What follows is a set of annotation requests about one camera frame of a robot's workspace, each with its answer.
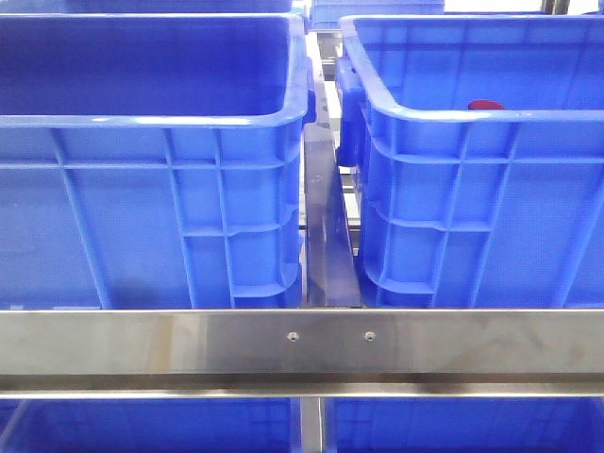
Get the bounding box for stainless steel shelf rail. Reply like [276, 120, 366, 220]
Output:
[1, 308, 603, 398]

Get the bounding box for steel shelf divider bracket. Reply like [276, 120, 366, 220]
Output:
[304, 123, 362, 309]

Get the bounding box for lower left blue crate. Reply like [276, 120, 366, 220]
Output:
[1, 398, 301, 452]

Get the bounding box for blue front right target crate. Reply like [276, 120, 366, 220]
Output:
[336, 15, 603, 309]

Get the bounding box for blue front left crate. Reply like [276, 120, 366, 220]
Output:
[1, 13, 315, 310]

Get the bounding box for lower right blue crate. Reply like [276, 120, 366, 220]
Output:
[327, 397, 603, 452]

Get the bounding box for red button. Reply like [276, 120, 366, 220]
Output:
[467, 99, 505, 110]

